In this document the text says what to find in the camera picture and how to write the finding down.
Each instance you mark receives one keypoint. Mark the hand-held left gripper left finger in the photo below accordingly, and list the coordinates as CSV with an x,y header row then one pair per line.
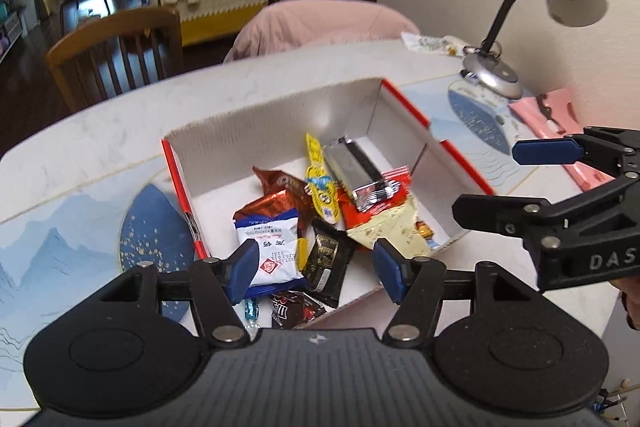
x,y
242,269

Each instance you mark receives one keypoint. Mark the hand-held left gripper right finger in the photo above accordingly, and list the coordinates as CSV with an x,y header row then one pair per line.
x,y
389,269

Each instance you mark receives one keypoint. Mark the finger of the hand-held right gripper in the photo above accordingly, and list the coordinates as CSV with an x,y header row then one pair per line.
x,y
500,212
547,151

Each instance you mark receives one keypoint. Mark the white blue snack packet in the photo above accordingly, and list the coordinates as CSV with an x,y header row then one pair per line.
x,y
275,257

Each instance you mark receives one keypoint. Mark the cream gold foil packet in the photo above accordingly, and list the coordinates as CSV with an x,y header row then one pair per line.
x,y
395,227

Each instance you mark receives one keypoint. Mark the blue candy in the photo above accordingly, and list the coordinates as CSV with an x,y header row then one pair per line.
x,y
250,313

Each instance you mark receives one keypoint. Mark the plain yellow packet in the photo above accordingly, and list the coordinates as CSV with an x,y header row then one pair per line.
x,y
302,252

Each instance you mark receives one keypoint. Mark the black gold print packet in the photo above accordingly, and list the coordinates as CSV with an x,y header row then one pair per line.
x,y
325,262

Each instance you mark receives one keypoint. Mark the dark brown candy packet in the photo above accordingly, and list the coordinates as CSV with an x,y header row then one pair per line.
x,y
295,309

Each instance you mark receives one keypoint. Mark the red snack packet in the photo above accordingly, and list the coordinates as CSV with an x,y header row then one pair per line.
x,y
350,212

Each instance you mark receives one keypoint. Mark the copper red foil packet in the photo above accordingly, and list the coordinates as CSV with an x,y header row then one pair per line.
x,y
280,182

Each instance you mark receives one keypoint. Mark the yellow blue candy packet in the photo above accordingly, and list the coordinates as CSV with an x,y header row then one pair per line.
x,y
322,187

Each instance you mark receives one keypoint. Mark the silver foil packet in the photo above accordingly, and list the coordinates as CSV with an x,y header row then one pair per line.
x,y
350,167

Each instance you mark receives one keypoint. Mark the red cardboard box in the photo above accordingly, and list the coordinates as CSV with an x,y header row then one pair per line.
x,y
280,127

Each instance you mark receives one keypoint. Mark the person's right hand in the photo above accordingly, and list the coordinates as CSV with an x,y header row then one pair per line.
x,y
632,304

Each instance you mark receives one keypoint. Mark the pink printed plastic bag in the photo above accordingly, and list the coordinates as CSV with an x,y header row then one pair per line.
x,y
560,112

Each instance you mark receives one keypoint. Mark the silver desk lamp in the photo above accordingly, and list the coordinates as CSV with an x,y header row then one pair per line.
x,y
495,74

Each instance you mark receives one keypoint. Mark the white printed packet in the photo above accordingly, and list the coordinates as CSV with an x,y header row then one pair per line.
x,y
430,43

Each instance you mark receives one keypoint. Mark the wooden chair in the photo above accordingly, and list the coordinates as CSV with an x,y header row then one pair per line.
x,y
115,37

